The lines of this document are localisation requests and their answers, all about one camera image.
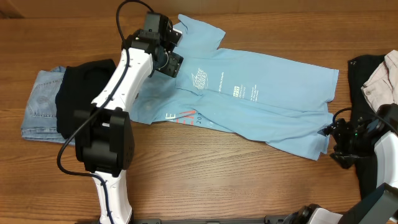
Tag light blue printed t-shirt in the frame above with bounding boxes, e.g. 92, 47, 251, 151
130, 15, 339, 160

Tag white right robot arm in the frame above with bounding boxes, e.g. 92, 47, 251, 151
284, 103, 397, 224

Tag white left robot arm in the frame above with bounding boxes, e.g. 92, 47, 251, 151
74, 12, 183, 223

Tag beige pink trousers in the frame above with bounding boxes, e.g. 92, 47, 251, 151
361, 50, 398, 112

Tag black garment right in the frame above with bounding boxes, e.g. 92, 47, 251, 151
348, 50, 397, 198

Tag folded black shirt left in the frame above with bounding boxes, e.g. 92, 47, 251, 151
55, 59, 116, 139

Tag folded blue denim jeans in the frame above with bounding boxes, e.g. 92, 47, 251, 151
21, 66, 66, 144

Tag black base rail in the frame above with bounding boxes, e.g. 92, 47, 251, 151
133, 215, 287, 224

